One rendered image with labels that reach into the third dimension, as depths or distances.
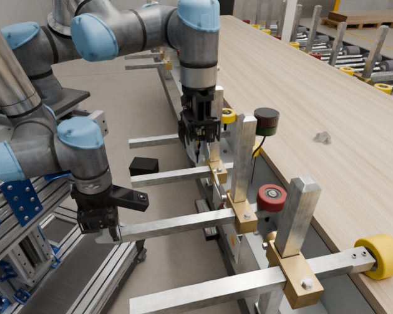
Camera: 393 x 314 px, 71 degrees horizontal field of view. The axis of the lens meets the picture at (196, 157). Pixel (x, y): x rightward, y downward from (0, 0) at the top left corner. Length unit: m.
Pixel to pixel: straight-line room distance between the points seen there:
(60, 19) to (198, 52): 0.57
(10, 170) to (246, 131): 0.48
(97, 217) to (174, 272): 1.06
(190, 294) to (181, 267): 1.17
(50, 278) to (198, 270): 0.75
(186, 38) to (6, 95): 0.36
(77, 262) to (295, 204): 1.26
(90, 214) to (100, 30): 0.38
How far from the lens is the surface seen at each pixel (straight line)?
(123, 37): 0.53
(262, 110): 0.68
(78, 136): 0.53
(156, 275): 1.68
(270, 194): 0.79
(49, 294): 1.52
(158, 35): 0.57
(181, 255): 1.74
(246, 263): 0.88
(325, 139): 1.08
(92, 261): 1.55
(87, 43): 0.51
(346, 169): 0.97
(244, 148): 0.68
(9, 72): 0.64
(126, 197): 0.66
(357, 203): 0.86
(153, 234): 0.75
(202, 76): 0.54
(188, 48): 0.53
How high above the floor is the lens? 1.43
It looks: 36 degrees down
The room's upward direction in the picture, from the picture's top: straight up
